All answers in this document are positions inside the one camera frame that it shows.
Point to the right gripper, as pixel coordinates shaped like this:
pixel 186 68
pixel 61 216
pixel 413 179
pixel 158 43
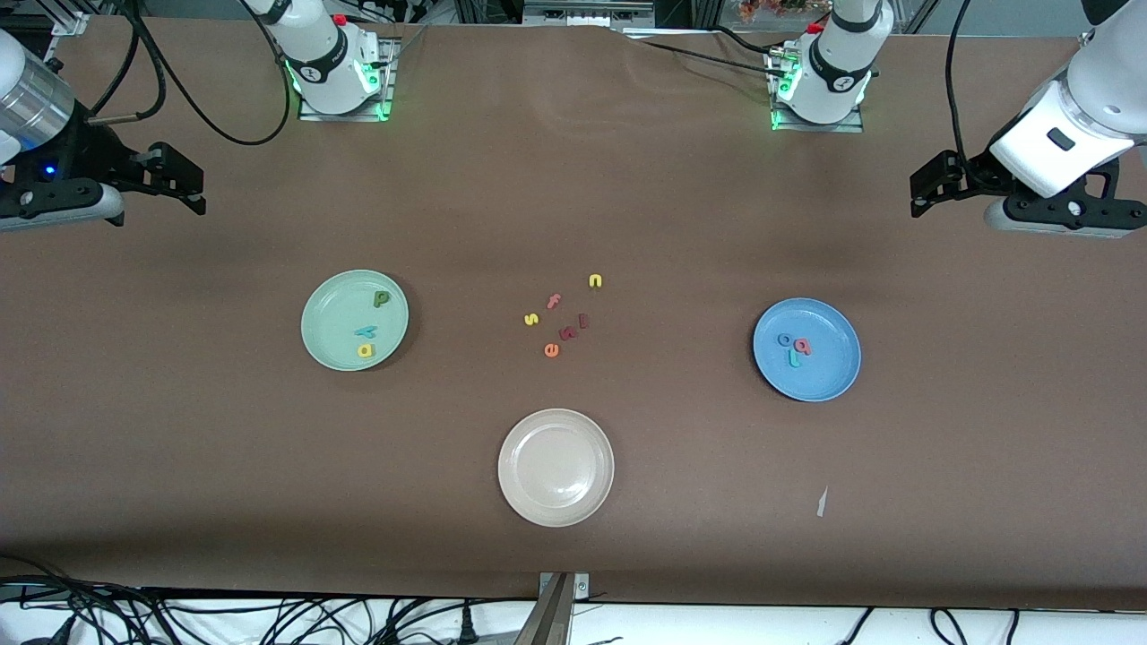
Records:
pixel 92 150

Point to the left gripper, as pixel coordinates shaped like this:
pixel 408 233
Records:
pixel 977 170

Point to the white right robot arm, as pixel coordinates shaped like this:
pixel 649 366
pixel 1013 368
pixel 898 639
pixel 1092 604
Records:
pixel 327 67

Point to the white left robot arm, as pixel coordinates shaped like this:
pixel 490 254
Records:
pixel 838 81

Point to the green plate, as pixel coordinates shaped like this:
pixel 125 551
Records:
pixel 336 313

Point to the blue plate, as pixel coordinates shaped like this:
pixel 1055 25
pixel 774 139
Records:
pixel 815 381

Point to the orange flowers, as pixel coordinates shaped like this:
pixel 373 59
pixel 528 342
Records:
pixel 762 9

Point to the paper table cover sheet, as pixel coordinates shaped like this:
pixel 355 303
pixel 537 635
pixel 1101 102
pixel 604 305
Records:
pixel 179 448

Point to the white paper scrap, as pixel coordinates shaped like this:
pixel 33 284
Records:
pixel 822 502

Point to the silver metal box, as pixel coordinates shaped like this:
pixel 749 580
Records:
pixel 582 11

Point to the beige plate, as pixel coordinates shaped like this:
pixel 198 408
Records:
pixel 556 468

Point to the black power plug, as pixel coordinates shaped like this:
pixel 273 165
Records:
pixel 466 627

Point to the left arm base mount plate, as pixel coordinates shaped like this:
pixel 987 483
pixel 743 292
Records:
pixel 820 128

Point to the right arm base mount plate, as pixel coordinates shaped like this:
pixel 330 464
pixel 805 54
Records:
pixel 349 117

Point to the silver clamp bracket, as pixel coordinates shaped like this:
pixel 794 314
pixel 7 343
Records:
pixel 581 584

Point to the grey camera stand pole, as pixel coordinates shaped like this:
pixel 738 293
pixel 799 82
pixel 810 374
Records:
pixel 548 618

